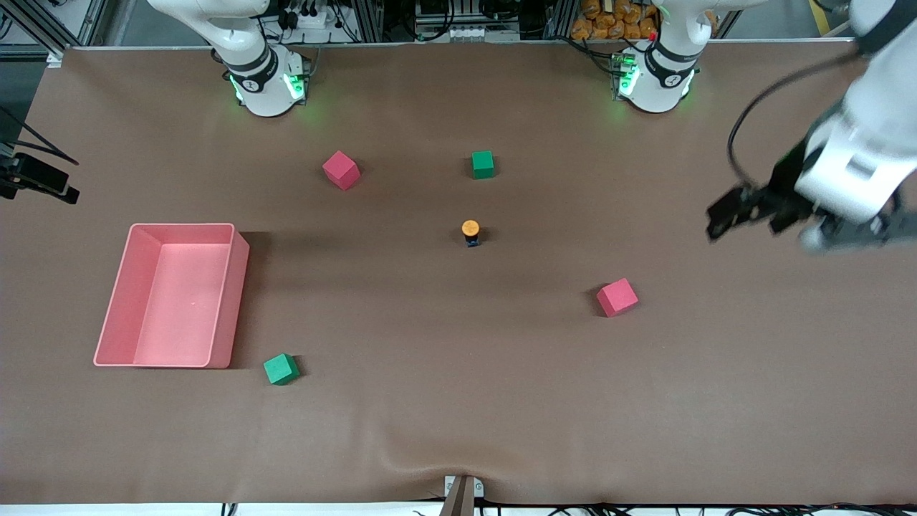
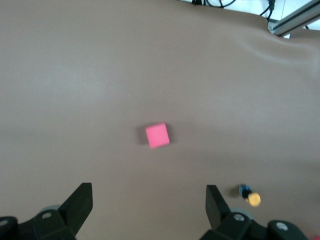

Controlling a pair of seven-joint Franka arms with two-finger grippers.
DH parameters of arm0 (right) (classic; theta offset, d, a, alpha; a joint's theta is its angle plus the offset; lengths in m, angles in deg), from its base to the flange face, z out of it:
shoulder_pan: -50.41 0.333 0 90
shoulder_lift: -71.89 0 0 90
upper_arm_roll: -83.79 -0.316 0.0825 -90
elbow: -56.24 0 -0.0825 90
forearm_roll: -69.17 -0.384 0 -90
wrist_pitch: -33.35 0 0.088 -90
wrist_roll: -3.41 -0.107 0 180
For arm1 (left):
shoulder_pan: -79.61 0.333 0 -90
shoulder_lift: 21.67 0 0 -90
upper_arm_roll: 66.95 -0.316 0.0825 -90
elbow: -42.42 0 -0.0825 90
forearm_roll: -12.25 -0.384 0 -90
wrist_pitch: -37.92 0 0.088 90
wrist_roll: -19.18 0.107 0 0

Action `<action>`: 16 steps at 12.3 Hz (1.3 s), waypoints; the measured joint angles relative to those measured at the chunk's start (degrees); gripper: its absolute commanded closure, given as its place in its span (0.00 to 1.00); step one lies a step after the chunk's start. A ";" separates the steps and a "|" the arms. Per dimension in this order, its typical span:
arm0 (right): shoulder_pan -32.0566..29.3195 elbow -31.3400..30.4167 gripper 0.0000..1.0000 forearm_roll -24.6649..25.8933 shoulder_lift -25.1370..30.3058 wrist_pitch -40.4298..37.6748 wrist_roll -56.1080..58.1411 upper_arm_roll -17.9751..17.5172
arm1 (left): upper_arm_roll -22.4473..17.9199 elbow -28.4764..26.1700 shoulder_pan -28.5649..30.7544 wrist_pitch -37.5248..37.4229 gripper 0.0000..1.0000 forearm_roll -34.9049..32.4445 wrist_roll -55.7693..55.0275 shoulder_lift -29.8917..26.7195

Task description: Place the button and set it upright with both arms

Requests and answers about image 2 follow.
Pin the black button with orange cap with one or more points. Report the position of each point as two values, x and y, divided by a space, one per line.
252 198

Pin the pink foam cube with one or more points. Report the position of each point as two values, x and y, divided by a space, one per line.
158 135

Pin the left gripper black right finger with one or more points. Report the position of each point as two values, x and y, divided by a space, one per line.
225 222

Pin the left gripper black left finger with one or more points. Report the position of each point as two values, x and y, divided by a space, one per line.
70 215

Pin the aluminium camera mount post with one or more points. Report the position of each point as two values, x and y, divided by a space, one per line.
295 21

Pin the brown table mat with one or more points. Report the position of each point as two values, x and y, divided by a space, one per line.
100 75

